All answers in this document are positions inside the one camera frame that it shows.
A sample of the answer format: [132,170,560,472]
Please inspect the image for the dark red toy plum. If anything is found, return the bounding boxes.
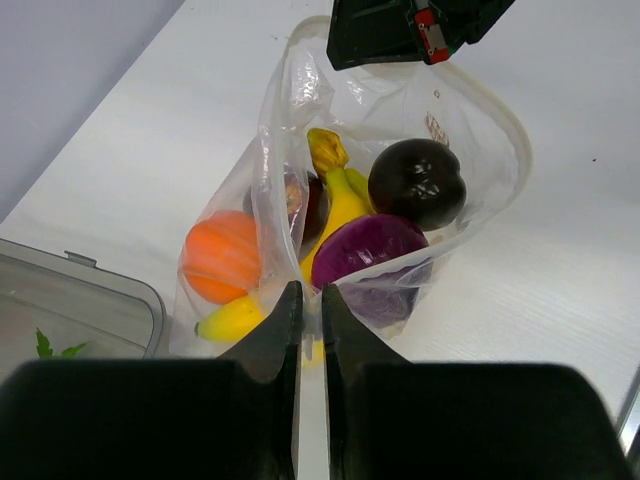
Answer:
[242,169,331,246]

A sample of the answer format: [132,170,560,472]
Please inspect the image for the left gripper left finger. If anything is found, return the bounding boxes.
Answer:
[1,281,303,479]

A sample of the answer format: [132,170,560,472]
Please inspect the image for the dark round toy fruit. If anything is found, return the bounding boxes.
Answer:
[368,138,467,231]

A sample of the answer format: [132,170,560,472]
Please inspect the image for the clear grey plastic bin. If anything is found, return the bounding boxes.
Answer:
[1,240,166,376]

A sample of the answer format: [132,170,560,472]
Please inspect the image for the purple white-dotted toy food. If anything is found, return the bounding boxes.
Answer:
[311,214,432,328]

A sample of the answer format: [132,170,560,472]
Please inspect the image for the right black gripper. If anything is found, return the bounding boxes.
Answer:
[326,0,513,71]

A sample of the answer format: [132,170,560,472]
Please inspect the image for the orange toy fruit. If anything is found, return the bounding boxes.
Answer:
[181,210,261,305]

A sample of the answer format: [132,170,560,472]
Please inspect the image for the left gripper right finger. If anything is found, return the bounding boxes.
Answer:
[322,285,625,479]

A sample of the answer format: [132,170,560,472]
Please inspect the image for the clear zip top bag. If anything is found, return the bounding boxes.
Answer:
[169,16,532,361]

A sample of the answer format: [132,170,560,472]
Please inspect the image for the yellow white-dotted toy food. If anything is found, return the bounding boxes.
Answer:
[194,128,374,344]

